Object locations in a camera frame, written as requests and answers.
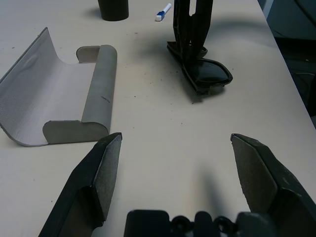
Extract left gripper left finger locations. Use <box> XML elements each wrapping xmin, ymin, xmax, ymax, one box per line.
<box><xmin>37</xmin><ymin>132</ymin><xmax>123</xmax><ymax>237</ymax></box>

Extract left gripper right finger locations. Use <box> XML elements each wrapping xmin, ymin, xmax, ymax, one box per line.
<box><xmin>230</xmin><ymin>133</ymin><xmax>316</xmax><ymax>237</ymax></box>

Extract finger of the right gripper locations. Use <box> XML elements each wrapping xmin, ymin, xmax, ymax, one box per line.
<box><xmin>191</xmin><ymin>0</ymin><xmax>214</xmax><ymax>49</ymax></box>
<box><xmin>173</xmin><ymin>0</ymin><xmax>193</xmax><ymax>65</ymax></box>

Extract black sunglasses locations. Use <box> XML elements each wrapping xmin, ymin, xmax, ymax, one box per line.
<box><xmin>166</xmin><ymin>40</ymin><xmax>234</xmax><ymax>96</ymax></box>

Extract grey glasses case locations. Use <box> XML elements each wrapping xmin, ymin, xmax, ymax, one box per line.
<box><xmin>0</xmin><ymin>26</ymin><xmax>119</xmax><ymax>148</ymax></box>

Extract white whiteboard marker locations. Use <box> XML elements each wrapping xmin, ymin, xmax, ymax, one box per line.
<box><xmin>155</xmin><ymin>3</ymin><xmax>172</xmax><ymax>22</ymax></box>

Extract black cup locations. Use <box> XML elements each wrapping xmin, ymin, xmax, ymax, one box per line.
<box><xmin>97</xmin><ymin>0</ymin><xmax>129</xmax><ymax>22</ymax></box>

